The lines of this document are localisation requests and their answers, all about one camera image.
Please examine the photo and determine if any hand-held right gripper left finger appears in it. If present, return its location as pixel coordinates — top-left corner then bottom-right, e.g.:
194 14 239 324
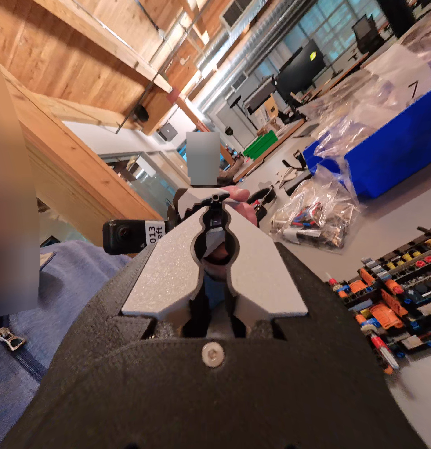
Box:
121 205 216 320

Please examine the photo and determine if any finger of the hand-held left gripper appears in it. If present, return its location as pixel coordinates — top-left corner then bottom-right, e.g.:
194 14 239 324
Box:
178 188 234 218
203 228 226 255

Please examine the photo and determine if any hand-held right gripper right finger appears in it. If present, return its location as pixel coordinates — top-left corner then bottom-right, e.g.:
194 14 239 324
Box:
218 203 309 321

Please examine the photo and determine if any black orange lego model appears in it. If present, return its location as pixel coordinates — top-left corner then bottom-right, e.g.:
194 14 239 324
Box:
328 227 431 377

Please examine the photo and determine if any clear bag of lego parts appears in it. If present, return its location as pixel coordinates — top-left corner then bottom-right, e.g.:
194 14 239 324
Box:
270 180 360 249

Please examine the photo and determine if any person's left hand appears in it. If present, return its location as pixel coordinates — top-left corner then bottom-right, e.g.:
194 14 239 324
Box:
203 186 260 276

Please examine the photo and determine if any stack of green crates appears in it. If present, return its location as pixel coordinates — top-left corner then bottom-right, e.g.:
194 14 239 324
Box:
242 130 278 159

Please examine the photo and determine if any dark grey block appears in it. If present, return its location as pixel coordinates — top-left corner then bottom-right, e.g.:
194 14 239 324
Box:
286 173 313 196

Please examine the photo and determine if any black curved plastic part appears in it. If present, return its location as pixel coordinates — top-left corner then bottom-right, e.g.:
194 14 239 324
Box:
282 150 307 170

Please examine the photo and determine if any blue plastic bin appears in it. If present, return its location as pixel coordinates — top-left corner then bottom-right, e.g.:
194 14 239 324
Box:
344 85 431 201
302 140 346 176

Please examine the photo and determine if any large black screen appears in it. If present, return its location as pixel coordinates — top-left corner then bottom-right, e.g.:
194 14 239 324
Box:
274 38 327 103

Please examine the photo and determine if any heap of clear plastic bags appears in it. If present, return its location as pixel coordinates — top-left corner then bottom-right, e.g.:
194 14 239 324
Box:
312 14 431 160

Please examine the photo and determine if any black office chair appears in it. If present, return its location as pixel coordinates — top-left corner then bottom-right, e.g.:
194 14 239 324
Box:
351 14 387 54

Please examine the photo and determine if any black wall box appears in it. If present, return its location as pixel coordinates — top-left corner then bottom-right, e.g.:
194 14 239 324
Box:
158 123 180 141

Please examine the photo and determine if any silver ventilation duct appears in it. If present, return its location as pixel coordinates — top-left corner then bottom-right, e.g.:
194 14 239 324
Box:
195 0 319 103

